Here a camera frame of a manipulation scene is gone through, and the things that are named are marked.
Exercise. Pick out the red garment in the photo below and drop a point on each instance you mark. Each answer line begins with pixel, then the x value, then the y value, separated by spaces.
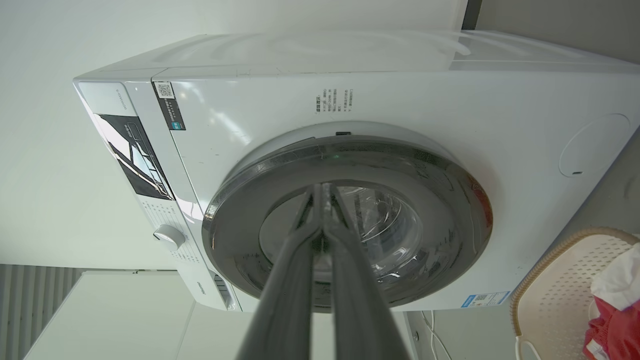
pixel 615 330

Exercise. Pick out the white cabinet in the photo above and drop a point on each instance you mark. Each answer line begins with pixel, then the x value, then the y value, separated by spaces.
pixel 125 320

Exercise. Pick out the white front-load washing machine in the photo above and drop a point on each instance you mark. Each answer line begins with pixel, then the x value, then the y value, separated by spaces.
pixel 400 95

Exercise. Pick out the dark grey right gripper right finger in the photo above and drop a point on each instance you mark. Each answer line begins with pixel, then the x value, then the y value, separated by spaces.
pixel 362 310

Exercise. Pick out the silver washing machine dial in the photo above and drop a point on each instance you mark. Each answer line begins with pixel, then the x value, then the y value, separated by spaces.
pixel 169 236

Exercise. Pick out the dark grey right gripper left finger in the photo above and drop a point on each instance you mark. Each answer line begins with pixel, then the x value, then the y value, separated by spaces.
pixel 282 310

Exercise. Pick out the cream perforated laundry basket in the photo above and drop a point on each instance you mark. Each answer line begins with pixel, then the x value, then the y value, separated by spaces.
pixel 555 295

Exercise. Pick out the white garment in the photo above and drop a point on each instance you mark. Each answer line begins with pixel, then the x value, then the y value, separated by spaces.
pixel 622 280

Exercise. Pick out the grey round washing machine door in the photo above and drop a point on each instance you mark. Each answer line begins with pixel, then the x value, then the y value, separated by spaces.
pixel 235 235

